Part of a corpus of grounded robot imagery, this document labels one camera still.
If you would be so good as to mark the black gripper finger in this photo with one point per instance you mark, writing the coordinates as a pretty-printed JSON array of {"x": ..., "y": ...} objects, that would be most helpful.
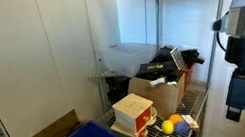
[{"x": 239, "y": 92}]

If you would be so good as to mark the brown cardboard box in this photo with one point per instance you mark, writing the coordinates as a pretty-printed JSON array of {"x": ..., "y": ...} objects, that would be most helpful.
[{"x": 158, "y": 96}]

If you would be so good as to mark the large wooden red-front box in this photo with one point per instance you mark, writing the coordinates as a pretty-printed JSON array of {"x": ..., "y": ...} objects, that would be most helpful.
[{"x": 129, "y": 108}]

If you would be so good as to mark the white purple package card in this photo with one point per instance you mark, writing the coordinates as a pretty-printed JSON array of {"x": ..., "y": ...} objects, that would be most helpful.
[{"x": 190, "y": 121}]

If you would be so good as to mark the black fabric bag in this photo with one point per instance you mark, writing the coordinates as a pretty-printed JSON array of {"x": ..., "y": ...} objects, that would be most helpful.
[{"x": 192, "y": 55}]

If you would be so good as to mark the blue soft ball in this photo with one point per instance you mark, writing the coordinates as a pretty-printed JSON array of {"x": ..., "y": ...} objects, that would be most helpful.
[{"x": 181, "y": 127}]

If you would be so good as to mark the orange soft ball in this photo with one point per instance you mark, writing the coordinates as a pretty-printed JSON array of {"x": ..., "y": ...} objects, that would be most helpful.
[{"x": 175, "y": 118}]

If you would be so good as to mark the white keyboard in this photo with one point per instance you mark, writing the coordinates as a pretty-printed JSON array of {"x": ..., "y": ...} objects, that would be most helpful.
[{"x": 179, "y": 58}]

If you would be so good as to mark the yellow soft ball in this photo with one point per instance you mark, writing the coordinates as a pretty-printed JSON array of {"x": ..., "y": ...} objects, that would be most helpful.
[{"x": 167, "y": 127}]

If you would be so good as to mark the white cloth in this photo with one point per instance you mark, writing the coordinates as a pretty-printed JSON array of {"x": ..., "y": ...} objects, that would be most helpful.
[{"x": 159, "y": 82}]

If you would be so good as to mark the clear plastic storage bin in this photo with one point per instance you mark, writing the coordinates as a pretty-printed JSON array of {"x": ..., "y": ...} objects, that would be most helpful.
[{"x": 124, "y": 58}]

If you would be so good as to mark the black object beside carton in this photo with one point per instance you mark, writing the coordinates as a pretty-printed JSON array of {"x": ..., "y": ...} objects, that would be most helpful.
[{"x": 117, "y": 89}]

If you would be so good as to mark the flat brown cardboard piece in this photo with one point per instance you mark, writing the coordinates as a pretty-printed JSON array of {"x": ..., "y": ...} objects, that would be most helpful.
[{"x": 57, "y": 128}]

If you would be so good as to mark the silver metal bracket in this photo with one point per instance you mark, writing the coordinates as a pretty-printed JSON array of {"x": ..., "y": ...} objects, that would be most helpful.
[{"x": 104, "y": 74}]

